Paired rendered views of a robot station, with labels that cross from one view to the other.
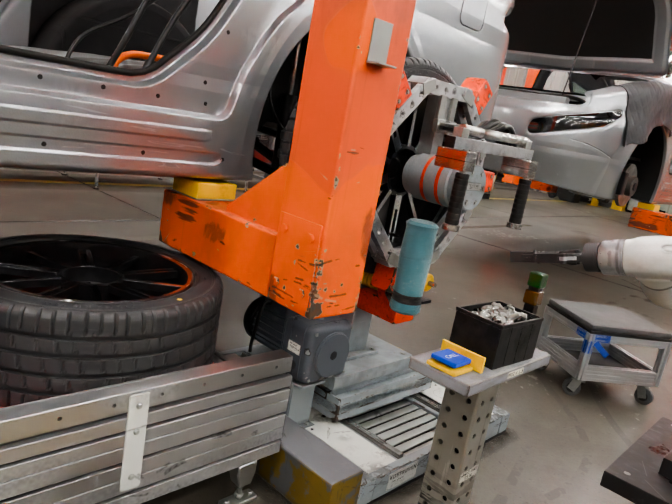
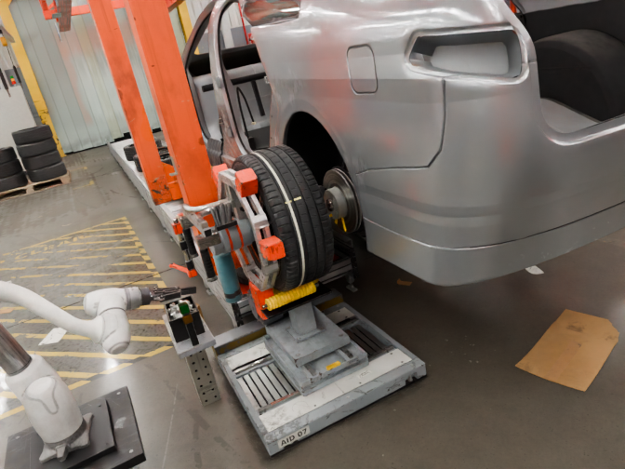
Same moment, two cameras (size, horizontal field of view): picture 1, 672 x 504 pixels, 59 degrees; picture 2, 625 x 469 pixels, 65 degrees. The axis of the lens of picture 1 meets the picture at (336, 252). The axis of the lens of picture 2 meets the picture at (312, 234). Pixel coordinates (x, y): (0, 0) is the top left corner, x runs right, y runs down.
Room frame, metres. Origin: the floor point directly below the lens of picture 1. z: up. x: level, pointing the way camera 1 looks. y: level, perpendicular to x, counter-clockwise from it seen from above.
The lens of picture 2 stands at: (2.99, -2.01, 1.59)
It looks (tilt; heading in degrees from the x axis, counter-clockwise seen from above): 21 degrees down; 116
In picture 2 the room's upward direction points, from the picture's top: 12 degrees counter-clockwise
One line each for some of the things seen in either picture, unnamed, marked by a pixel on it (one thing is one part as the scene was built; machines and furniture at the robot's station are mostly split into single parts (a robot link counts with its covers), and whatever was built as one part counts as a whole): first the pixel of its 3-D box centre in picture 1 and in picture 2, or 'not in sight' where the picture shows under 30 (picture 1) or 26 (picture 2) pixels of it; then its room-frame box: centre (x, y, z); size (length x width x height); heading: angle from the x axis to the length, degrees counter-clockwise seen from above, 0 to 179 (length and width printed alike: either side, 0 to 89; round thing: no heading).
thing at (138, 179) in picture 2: not in sight; (144, 158); (-3.46, 5.00, 0.19); 6.82 x 0.86 x 0.39; 138
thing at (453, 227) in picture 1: (456, 200); (190, 241); (1.51, -0.28, 0.83); 0.04 x 0.04 x 0.16
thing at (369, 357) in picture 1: (350, 321); (301, 314); (1.90, -0.09, 0.32); 0.40 x 0.30 x 0.28; 138
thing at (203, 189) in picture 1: (204, 187); not in sight; (1.74, 0.41, 0.71); 0.14 x 0.14 x 0.05; 48
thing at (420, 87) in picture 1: (423, 175); (246, 230); (1.79, -0.21, 0.85); 0.54 x 0.07 x 0.54; 138
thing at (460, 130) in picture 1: (452, 115); (205, 196); (1.63, -0.24, 1.03); 0.19 x 0.18 x 0.11; 48
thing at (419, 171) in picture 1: (443, 180); (231, 234); (1.74, -0.27, 0.85); 0.21 x 0.14 x 0.14; 48
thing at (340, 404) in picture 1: (350, 370); (312, 349); (1.94, -0.12, 0.13); 0.50 x 0.36 x 0.10; 138
